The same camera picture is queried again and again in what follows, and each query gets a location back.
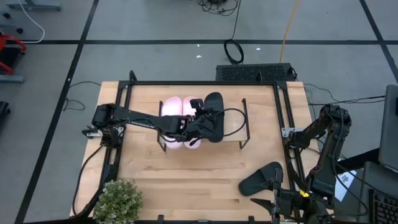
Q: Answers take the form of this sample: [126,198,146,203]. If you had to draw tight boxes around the white paper sheet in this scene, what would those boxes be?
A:
[334,169,358,202]

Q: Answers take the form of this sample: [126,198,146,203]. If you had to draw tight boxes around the tangled black cables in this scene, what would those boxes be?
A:
[197,0,241,17]

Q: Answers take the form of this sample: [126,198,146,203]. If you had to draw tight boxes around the grey monitor back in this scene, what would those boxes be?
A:
[378,84,398,174]

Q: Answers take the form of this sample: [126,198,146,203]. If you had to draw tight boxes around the green potted plant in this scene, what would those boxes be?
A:
[93,179,144,224]

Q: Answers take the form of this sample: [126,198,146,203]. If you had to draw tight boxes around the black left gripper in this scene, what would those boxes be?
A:
[183,98,220,144]

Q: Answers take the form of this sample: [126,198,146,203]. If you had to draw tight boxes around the pink slide sandal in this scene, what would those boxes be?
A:
[160,96,184,149]
[182,96,203,149]

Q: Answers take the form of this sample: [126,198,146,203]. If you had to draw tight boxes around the black keyboard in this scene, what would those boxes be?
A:
[368,189,398,224]

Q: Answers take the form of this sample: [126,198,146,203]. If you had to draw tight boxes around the black floor cable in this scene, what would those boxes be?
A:
[303,83,386,106]
[63,80,102,112]

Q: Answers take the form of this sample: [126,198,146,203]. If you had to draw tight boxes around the black metal table frame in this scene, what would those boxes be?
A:
[73,70,335,224]

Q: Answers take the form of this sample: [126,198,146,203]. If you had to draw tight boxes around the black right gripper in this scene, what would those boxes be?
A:
[249,167,309,224]

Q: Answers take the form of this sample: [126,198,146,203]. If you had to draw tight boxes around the yellow cable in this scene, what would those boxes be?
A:
[279,0,301,64]

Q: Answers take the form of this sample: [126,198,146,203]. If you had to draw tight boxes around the white cable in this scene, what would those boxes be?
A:
[18,0,46,44]

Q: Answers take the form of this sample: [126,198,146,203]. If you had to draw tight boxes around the coiled black cable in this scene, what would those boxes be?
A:
[223,0,245,65]

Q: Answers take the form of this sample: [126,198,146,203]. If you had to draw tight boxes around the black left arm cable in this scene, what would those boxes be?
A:
[217,108,248,138]

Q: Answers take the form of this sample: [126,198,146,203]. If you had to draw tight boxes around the grey metal table foot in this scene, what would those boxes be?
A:
[6,0,62,12]
[0,74,25,83]

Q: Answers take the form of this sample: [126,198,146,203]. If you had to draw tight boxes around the wooden shelf with black legs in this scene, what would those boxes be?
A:
[157,98,251,152]

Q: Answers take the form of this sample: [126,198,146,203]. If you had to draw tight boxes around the black slide sandal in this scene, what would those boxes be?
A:
[238,161,284,197]
[203,91,226,143]

